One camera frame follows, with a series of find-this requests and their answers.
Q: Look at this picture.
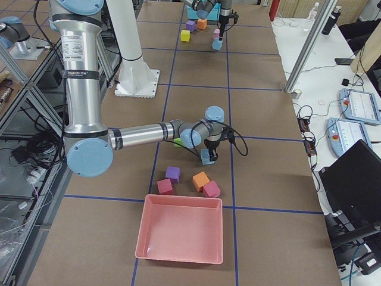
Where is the light blue foam block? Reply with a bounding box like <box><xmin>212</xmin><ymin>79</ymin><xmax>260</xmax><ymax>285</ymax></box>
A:
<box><xmin>200</xmin><ymin>148</ymin><xmax>214</xmax><ymax>166</ymax></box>
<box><xmin>212</xmin><ymin>39</ymin><xmax>223</xmax><ymax>51</ymax></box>

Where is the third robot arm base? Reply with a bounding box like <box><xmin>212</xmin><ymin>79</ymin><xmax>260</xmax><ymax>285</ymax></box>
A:
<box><xmin>1</xmin><ymin>16</ymin><xmax>49</xmax><ymax>60</ymax></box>

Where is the pink foam block far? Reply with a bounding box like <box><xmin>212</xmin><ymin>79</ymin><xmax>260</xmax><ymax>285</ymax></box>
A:
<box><xmin>213</xmin><ymin>29</ymin><xmax>220</xmax><ymax>39</ymax></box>

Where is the light blue plastic bin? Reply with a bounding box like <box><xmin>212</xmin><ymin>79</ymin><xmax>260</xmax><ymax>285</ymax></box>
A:
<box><xmin>186</xmin><ymin>4</ymin><xmax>220</xmax><ymax>21</ymax></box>

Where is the orange foam block far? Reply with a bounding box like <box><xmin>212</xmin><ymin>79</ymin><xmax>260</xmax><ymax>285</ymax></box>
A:
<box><xmin>197</xmin><ymin>18</ymin><xmax>208</xmax><ymax>30</ymax></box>

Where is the orange foam block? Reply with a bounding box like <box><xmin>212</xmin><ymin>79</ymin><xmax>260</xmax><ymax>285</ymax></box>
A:
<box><xmin>192</xmin><ymin>172</ymin><xmax>210</xmax><ymax>192</ymax></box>
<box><xmin>197</xmin><ymin>18</ymin><xmax>208</xmax><ymax>30</ymax></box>

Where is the orange foam block near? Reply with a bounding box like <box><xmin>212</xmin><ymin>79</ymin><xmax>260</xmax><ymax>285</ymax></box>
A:
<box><xmin>192</xmin><ymin>172</ymin><xmax>210</xmax><ymax>192</ymax></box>

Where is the purple foam block far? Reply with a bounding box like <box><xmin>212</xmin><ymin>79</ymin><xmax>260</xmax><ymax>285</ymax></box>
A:
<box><xmin>186</xmin><ymin>20</ymin><xmax>196</xmax><ymax>32</ymax></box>

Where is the purple foam block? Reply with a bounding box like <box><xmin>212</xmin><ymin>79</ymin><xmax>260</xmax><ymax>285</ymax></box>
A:
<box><xmin>165</xmin><ymin>166</ymin><xmax>180</xmax><ymax>184</ymax></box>
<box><xmin>186</xmin><ymin>20</ymin><xmax>196</xmax><ymax>32</ymax></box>

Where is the green foam block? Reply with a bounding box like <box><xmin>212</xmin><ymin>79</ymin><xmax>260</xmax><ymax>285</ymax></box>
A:
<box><xmin>173</xmin><ymin>138</ymin><xmax>185</xmax><ymax>147</ymax></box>

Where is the dark pink foam block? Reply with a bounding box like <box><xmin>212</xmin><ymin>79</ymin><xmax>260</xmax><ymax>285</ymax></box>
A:
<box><xmin>202</xmin><ymin>181</ymin><xmax>221</xmax><ymax>198</ymax></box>

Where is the yellow foam block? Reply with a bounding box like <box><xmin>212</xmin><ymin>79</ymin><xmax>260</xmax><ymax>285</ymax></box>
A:
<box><xmin>180</xmin><ymin>30</ymin><xmax>191</xmax><ymax>42</ymax></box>

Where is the purple foam block near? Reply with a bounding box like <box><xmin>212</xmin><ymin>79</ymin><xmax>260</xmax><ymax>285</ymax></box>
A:
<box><xmin>165</xmin><ymin>166</ymin><xmax>180</xmax><ymax>184</ymax></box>

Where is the magenta foam block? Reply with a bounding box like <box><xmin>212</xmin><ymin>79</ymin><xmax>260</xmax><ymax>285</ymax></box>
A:
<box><xmin>157</xmin><ymin>179</ymin><xmax>174</xmax><ymax>195</ymax></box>

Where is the pink plastic tray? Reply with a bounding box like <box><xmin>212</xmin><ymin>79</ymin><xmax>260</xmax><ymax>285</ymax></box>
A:
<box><xmin>135</xmin><ymin>194</ymin><xmax>223</xmax><ymax>265</ymax></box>

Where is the clear plastic bottle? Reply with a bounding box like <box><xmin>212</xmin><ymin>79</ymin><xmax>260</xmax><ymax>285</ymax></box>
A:
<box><xmin>306</xmin><ymin>2</ymin><xmax>320</xmax><ymax>24</ymax></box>

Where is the orange black power strip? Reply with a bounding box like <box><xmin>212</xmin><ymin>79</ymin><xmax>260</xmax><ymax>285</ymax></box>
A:
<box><xmin>297</xmin><ymin>117</ymin><xmax>317</xmax><ymax>157</ymax></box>

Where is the black water bottle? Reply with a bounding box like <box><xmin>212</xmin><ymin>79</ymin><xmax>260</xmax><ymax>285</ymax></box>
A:
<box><xmin>321</xmin><ymin>5</ymin><xmax>342</xmax><ymax>35</ymax></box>

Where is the black phone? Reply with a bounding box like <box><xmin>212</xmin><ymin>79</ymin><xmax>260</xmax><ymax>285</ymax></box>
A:
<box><xmin>334</xmin><ymin>58</ymin><xmax>353</xmax><ymax>66</ymax></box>

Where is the lower teach pendant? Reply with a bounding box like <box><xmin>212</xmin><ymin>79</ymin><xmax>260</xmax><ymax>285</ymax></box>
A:
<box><xmin>327</xmin><ymin>117</ymin><xmax>372</xmax><ymax>157</ymax></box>

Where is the teach pendant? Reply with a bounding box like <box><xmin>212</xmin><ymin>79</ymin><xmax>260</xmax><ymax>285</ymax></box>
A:
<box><xmin>339</xmin><ymin>88</ymin><xmax>380</xmax><ymax>126</ymax></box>
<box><xmin>327</xmin><ymin>117</ymin><xmax>372</xmax><ymax>157</ymax></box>

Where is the black laptop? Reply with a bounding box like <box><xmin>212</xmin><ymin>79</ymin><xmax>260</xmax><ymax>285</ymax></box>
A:
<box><xmin>318</xmin><ymin>138</ymin><xmax>381</xmax><ymax>227</ymax></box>

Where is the upper teach pendant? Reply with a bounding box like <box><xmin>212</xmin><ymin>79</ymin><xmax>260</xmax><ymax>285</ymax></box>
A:
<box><xmin>339</xmin><ymin>88</ymin><xmax>380</xmax><ymax>126</ymax></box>

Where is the black power adapter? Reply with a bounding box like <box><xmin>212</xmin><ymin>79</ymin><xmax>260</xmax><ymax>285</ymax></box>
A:
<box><xmin>11</xmin><ymin>146</ymin><xmax>29</xmax><ymax>163</ymax></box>

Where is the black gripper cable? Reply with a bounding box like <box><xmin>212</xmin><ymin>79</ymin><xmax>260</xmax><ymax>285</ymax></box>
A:
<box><xmin>190</xmin><ymin>120</ymin><xmax>249</xmax><ymax>158</ymax></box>

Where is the aluminium frame post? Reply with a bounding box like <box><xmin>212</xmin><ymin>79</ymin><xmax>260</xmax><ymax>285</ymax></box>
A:
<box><xmin>283</xmin><ymin>0</ymin><xmax>337</xmax><ymax>94</ymax></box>

